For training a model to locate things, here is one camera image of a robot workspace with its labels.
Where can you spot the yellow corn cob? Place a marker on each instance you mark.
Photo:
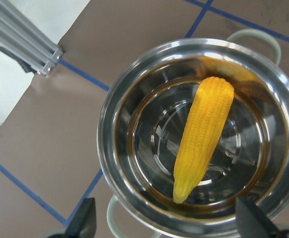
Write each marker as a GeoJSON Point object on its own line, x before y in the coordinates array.
{"type": "Point", "coordinates": [204, 125]}

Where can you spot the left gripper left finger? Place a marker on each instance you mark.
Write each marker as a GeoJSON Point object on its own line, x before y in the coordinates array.
{"type": "Point", "coordinates": [83, 224]}

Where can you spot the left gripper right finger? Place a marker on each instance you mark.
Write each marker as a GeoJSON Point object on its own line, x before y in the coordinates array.
{"type": "Point", "coordinates": [251, 222]}

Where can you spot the pale green cooking pot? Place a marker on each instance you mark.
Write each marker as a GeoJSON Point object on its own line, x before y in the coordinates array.
{"type": "Point", "coordinates": [143, 119]}

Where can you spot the aluminium frame post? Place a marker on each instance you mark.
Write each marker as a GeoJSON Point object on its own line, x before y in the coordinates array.
{"type": "Point", "coordinates": [22, 38]}

